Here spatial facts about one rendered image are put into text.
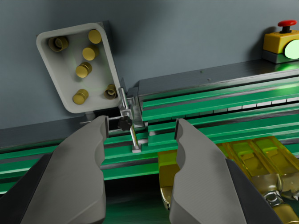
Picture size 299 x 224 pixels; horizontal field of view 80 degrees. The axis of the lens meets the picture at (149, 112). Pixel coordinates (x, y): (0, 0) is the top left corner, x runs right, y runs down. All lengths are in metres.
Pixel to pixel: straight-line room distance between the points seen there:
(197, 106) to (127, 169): 0.26
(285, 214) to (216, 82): 0.29
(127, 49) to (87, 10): 0.14
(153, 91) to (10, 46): 0.44
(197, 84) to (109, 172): 0.34
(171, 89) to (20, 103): 0.52
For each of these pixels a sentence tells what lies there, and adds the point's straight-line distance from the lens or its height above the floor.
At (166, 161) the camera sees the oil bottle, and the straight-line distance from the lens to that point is 0.43.
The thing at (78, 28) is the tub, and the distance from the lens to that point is 0.49.
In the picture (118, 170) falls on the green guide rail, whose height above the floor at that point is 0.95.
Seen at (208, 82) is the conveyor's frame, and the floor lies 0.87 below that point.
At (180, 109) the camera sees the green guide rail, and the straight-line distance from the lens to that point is 0.41.
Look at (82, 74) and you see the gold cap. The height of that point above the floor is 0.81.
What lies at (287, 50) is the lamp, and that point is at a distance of 0.59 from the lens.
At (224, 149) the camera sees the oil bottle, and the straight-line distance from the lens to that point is 0.47.
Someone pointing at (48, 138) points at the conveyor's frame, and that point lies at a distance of 0.62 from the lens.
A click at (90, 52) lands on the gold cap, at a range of 0.52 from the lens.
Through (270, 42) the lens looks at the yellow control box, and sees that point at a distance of 0.62.
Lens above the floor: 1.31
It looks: 61 degrees down
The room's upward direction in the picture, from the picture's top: 179 degrees clockwise
